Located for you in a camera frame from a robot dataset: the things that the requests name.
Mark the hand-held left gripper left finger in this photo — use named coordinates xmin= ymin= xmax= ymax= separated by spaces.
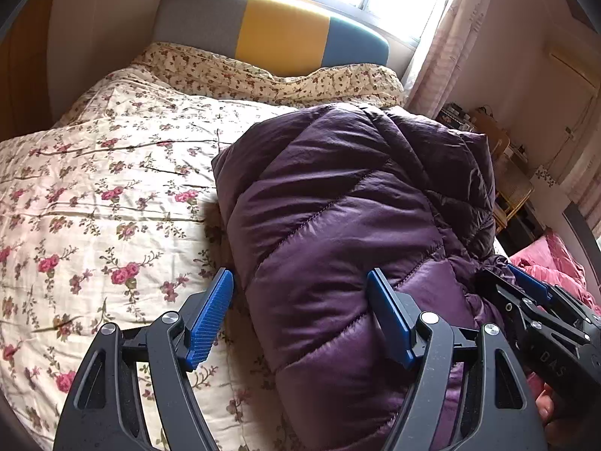
xmin=53 ymin=268 xmax=234 ymax=451

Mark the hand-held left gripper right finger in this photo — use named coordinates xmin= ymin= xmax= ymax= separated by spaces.
xmin=366 ymin=268 xmax=548 ymax=451

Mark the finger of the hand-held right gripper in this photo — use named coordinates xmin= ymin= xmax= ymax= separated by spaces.
xmin=504 ymin=263 xmax=601 ymax=322
xmin=474 ymin=268 xmax=533 ymax=339

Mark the purple down jacket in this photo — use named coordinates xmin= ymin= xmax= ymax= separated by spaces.
xmin=211 ymin=102 xmax=522 ymax=451

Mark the person's right hand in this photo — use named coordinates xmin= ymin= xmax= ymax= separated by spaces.
xmin=535 ymin=380 xmax=587 ymax=447

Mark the pink blanket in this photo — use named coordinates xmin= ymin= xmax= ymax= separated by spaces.
xmin=509 ymin=230 xmax=601 ymax=315

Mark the cluttered wooden rack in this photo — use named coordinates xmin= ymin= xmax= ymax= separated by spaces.
xmin=434 ymin=102 xmax=537 ymax=235

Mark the large-flower floral quilt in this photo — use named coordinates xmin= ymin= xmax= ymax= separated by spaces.
xmin=0 ymin=68 xmax=512 ymax=451

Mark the white cabinet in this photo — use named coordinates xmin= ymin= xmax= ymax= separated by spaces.
xmin=530 ymin=33 xmax=601 ymax=189

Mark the pink patterned curtain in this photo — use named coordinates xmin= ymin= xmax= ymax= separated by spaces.
xmin=404 ymin=0 xmax=498 ymax=118

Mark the floral pillow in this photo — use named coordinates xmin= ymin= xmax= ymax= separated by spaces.
xmin=131 ymin=41 xmax=405 ymax=109

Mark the grey yellow blue headboard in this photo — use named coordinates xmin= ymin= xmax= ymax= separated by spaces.
xmin=151 ymin=0 xmax=390 ymax=78

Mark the wooden wardrobe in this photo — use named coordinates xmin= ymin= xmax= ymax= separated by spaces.
xmin=0 ymin=0 xmax=62 ymax=142

